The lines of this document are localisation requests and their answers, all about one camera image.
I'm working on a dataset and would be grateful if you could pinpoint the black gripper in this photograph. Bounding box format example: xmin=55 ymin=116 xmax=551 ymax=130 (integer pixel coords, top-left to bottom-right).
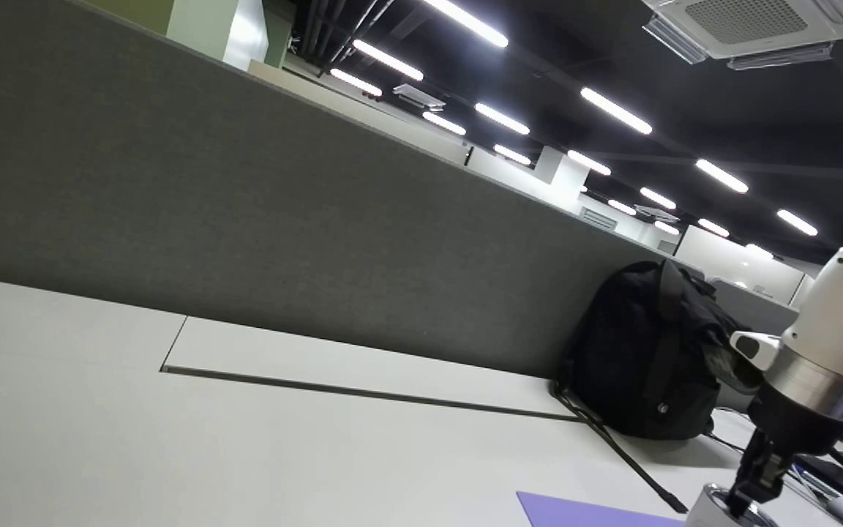
xmin=724 ymin=386 xmax=843 ymax=515

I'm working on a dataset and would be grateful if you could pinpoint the white cup with metal rim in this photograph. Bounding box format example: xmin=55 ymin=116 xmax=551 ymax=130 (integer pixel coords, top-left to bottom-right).
xmin=684 ymin=487 xmax=778 ymax=527

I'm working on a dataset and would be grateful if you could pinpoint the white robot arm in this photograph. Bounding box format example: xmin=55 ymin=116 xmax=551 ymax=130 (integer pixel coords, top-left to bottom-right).
xmin=724 ymin=250 xmax=843 ymax=518

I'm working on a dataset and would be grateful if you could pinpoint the black backpack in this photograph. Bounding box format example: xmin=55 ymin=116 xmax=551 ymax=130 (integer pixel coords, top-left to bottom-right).
xmin=557 ymin=261 xmax=760 ymax=444

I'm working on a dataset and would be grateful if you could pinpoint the purple mat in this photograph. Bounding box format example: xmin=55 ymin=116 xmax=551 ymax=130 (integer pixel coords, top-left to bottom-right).
xmin=517 ymin=492 xmax=681 ymax=527

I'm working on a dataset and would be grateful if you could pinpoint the white ceiling air conditioner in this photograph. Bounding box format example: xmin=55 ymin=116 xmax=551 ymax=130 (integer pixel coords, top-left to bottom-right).
xmin=640 ymin=0 xmax=843 ymax=70

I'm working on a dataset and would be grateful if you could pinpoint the long ceiling light strip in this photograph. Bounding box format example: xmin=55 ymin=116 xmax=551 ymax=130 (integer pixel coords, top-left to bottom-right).
xmin=424 ymin=0 xmax=509 ymax=51

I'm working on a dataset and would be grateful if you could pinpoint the grey fabric desk partition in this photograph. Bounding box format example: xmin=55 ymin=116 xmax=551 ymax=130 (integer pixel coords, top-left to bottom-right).
xmin=0 ymin=0 xmax=645 ymax=375

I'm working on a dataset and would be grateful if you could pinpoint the black backpack strap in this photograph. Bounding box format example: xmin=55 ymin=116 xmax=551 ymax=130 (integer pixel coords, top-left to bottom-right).
xmin=547 ymin=381 xmax=692 ymax=515

